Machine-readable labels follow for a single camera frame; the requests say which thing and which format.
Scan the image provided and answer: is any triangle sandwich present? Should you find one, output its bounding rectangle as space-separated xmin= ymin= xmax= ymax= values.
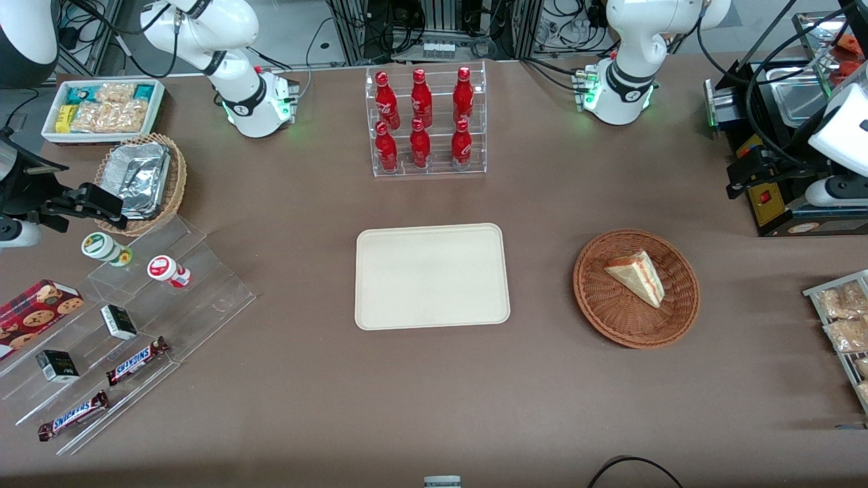
xmin=604 ymin=250 xmax=666 ymax=309

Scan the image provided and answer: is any aluminium foil tray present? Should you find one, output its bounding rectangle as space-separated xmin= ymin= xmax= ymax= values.
xmin=102 ymin=141 xmax=172 ymax=221

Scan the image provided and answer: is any light wicker basket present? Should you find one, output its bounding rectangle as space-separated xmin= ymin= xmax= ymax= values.
xmin=94 ymin=133 xmax=188 ymax=237

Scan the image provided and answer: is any round brown wicker basket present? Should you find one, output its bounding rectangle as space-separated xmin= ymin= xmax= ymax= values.
xmin=573 ymin=229 xmax=701 ymax=350

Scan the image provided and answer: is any cream rectangular tray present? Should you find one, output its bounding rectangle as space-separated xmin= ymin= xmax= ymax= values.
xmin=355 ymin=223 xmax=511 ymax=331

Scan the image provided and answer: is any green lid cup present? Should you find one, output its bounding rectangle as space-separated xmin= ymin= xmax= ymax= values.
xmin=81 ymin=232 xmax=133 ymax=267

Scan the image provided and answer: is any black food warmer machine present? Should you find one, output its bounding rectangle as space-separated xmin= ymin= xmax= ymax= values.
xmin=704 ymin=10 xmax=868 ymax=238

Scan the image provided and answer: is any steel warmer pan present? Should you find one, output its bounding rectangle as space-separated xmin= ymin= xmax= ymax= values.
xmin=766 ymin=66 xmax=838 ymax=129

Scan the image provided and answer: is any large clear cracker bag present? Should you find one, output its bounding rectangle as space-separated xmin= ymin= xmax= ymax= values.
xmin=71 ymin=100 xmax=148 ymax=134

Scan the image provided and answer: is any red lid cup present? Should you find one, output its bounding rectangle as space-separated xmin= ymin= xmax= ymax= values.
xmin=147 ymin=255 xmax=192 ymax=289

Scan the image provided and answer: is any white snack bin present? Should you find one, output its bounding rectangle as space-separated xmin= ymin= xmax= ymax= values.
xmin=41 ymin=79 xmax=165 ymax=146

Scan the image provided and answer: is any small black box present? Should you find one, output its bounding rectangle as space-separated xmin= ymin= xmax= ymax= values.
xmin=35 ymin=350 xmax=80 ymax=384
xmin=100 ymin=304 xmax=138 ymax=340

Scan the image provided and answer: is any red tartan cookie box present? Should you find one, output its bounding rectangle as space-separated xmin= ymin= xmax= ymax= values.
xmin=0 ymin=279 xmax=85 ymax=348

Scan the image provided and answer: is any clear acrylic step display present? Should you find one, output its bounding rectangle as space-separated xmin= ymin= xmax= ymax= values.
xmin=0 ymin=216 xmax=257 ymax=456

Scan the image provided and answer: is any red fried food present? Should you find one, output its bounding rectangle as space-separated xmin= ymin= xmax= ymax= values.
xmin=835 ymin=33 xmax=868 ymax=77

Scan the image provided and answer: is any clear pastry bag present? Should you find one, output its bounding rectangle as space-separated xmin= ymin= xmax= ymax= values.
xmin=824 ymin=317 xmax=868 ymax=353
xmin=817 ymin=281 xmax=868 ymax=319

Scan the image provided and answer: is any snickers chocolate bar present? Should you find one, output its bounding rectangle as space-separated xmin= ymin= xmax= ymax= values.
xmin=37 ymin=390 xmax=110 ymax=442
xmin=106 ymin=336 xmax=170 ymax=387

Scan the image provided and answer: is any red cola bottle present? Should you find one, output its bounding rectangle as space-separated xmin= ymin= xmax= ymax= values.
xmin=451 ymin=119 xmax=473 ymax=170
xmin=453 ymin=66 xmax=474 ymax=124
xmin=375 ymin=121 xmax=399 ymax=172
xmin=410 ymin=118 xmax=431 ymax=169
xmin=411 ymin=68 xmax=433 ymax=128
xmin=375 ymin=70 xmax=401 ymax=129

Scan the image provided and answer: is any clear acrylic bottle rack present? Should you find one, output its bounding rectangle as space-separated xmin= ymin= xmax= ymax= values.
xmin=365 ymin=61 xmax=488 ymax=178

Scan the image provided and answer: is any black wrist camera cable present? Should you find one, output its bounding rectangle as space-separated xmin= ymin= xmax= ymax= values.
xmin=697 ymin=0 xmax=845 ymax=174

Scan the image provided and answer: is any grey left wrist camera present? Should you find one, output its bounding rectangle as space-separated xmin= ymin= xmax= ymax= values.
xmin=806 ymin=175 xmax=868 ymax=208

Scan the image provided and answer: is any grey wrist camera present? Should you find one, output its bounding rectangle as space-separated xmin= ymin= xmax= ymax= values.
xmin=0 ymin=220 xmax=41 ymax=249
xmin=806 ymin=175 xmax=868 ymax=208

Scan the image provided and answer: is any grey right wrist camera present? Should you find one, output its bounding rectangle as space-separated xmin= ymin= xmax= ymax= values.
xmin=0 ymin=220 xmax=41 ymax=249

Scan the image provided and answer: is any black floor cable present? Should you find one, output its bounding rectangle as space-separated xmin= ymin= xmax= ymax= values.
xmin=587 ymin=456 xmax=686 ymax=488

